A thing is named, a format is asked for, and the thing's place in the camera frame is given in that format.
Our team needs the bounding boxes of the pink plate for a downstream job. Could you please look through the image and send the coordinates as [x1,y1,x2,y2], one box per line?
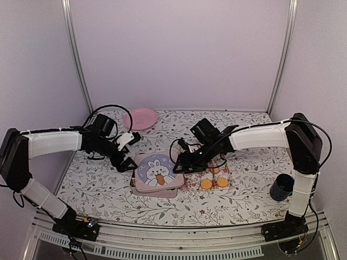
[130,108,158,131]

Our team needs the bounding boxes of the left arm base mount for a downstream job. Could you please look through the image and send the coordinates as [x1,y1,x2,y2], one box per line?
[52,218,100,242]

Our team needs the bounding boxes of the metal tongs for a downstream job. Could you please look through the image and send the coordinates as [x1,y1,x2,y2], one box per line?
[209,160,220,188]

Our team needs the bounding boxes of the front aluminium rail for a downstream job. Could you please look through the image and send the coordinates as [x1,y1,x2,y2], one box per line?
[23,212,340,259]

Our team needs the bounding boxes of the pink divided cookie tin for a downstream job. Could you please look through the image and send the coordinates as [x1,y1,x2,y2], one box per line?
[130,177,178,198]

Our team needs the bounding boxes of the right aluminium frame post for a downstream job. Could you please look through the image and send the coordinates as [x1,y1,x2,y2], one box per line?
[266,0,298,115]

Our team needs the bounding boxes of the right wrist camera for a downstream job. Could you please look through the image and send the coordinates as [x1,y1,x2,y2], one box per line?
[178,138,194,153]

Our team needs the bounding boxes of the silver tin lid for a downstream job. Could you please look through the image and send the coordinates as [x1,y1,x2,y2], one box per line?
[134,151,184,193]

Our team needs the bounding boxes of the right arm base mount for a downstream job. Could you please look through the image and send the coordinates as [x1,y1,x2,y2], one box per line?
[261,222,309,255]

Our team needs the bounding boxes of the dark blue mug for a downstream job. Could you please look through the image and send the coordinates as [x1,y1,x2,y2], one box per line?
[269,174,294,202]

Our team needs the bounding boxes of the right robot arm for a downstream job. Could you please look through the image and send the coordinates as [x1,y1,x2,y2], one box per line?
[173,113,322,236]

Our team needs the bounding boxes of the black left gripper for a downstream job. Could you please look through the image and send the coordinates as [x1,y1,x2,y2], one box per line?
[91,136,138,172]

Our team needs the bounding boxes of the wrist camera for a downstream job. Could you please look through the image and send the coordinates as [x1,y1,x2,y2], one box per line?
[115,132,141,151]
[178,138,194,153]

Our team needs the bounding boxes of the left aluminium frame post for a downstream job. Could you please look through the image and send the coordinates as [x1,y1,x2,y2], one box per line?
[61,0,93,112]

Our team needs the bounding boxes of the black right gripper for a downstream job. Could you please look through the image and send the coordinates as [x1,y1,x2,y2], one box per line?
[172,141,216,174]

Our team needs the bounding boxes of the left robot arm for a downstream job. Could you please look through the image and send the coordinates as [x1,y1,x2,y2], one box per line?
[1,114,140,235]

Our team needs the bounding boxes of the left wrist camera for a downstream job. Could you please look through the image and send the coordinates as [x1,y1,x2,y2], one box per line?
[115,132,141,151]

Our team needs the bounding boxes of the floral cookie tray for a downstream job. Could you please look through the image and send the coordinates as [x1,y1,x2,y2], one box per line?
[181,159,233,192]

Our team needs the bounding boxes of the aluminium frame post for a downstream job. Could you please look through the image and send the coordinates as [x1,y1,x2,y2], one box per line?
[266,0,298,115]
[61,0,93,112]

